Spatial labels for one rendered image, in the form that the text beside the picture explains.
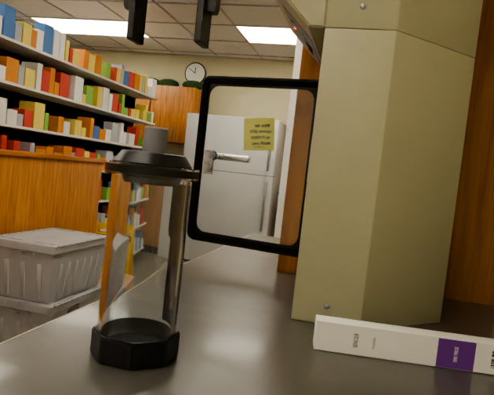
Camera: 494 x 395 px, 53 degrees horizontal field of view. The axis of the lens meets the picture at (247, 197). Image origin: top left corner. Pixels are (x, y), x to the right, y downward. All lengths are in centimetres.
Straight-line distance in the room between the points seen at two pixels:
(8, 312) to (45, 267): 35
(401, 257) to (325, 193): 17
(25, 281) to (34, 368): 243
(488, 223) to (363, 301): 46
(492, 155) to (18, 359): 98
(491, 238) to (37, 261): 233
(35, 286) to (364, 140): 242
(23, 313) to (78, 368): 246
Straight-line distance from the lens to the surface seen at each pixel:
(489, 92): 121
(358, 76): 81
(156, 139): 58
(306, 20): 84
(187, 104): 650
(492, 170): 120
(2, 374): 58
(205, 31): 59
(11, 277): 306
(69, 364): 60
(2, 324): 314
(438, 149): 90
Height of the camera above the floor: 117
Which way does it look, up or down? 3 degrees down
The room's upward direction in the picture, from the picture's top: 6 degrees clockwise
